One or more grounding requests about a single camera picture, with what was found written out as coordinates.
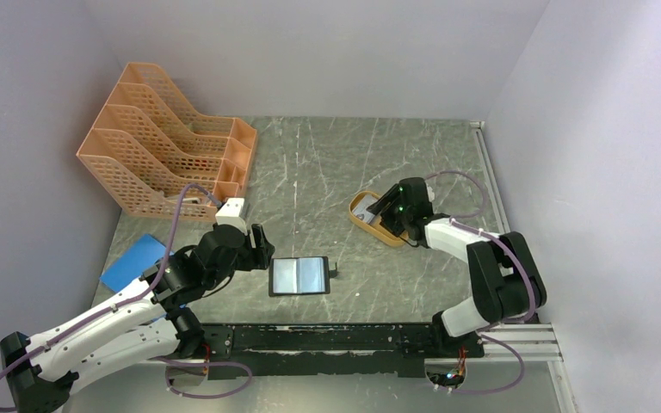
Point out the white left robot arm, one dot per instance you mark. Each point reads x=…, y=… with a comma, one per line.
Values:
x=149, y=318

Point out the black leather card holder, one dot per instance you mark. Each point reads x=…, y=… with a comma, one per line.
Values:
x=298, y=276

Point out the orange oval tray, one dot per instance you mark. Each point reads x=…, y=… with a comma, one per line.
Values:
x=365, y=225

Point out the blue folder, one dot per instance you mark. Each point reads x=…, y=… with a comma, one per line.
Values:
x=140, y=256

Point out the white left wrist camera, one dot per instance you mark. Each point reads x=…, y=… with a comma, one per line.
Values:
x=234, y=213

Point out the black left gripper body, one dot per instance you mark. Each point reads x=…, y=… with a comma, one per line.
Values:
x=222, y=272

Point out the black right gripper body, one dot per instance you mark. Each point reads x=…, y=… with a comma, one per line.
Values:
x=395, y=216

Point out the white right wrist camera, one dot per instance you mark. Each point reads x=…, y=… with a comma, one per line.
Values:
x=430, y=193

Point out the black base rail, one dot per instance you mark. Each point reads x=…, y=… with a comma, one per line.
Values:
x=267, y=350

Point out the credit card in tray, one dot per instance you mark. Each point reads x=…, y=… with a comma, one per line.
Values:
x=361, y=209

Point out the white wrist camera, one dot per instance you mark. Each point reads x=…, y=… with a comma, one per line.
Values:
x=430, y=193
x=234, y=213

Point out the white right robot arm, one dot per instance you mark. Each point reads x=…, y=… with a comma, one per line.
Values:
x=506, y=285

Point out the orange mesh file organizer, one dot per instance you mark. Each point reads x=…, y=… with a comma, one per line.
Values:
x=155, y=153

